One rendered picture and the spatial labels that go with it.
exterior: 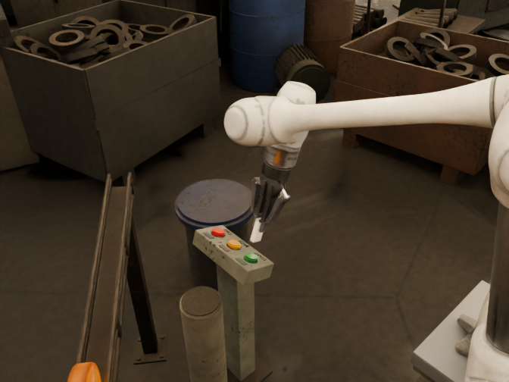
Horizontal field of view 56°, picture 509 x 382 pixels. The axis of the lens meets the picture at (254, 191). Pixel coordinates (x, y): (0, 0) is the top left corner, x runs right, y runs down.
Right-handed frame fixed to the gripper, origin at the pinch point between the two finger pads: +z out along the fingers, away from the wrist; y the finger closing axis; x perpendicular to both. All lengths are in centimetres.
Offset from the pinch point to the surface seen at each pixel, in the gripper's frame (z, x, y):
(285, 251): 46, 75, -40
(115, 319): 14.6, -42.8, 2.3
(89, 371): 13, -55, 15
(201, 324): 26.8, -14.0, 1.6
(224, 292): 28.1, 3.5, -8.6
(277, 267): 50, 65, -35
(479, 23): -89, 346, -107
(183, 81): -4, 80, -148
